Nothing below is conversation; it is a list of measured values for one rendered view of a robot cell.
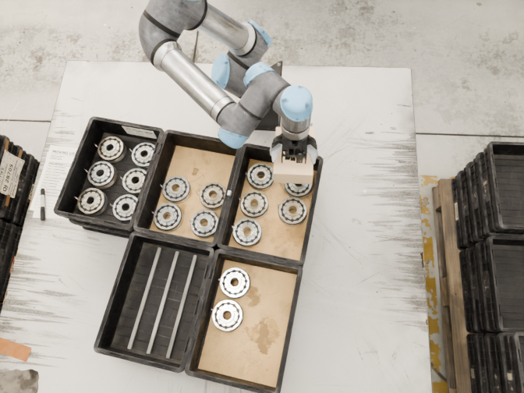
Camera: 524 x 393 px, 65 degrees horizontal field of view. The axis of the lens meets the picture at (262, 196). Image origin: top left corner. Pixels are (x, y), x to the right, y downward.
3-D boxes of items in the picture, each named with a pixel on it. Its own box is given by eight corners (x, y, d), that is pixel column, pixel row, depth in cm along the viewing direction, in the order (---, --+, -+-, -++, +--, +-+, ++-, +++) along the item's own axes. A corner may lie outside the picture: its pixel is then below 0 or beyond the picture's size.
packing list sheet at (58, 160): (46, 145, 180) (45, 144, 179) (97, 146, 178) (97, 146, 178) (27, 217, 169) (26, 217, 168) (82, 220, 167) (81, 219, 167)
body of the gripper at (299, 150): (280, 164, 119) (280, 146, 108) (281, 137, 122) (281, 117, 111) (306, 164, 119) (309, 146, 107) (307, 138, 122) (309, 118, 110)
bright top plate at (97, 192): (83, 186, 155) (82, 185, 155) (107, 190, 154) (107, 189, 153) (74, 211, 152) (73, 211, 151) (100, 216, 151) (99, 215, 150)
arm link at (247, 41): (238, 58, 162) (133, 6, 114) (260, 24, 157) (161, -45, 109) (257, 75, 158) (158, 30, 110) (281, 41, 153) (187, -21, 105)
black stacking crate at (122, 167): (104, 130, 168) (91, 116, 157) (172, 143, 165) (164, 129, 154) (69, 221, 156) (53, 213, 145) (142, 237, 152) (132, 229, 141)
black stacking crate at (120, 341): (143, 238, 152) (132, 231, 141) (220, 255, 149) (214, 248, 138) (107, 350, 140) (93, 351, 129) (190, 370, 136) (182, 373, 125)
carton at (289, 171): (276, 137, 137) (275, 126, 130) (312, 139, 136) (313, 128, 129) (274, 182, 132) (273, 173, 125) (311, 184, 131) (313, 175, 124)
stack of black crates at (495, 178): (449, 178, 224) (488, 140, 181) (506, 181, 222) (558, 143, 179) (455, 250, 211) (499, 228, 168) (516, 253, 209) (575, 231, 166)
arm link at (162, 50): (116, 41, 118) (225, 150, 103) (134, 7, 114) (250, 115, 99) (145, 51, 128) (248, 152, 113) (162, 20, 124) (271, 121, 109)
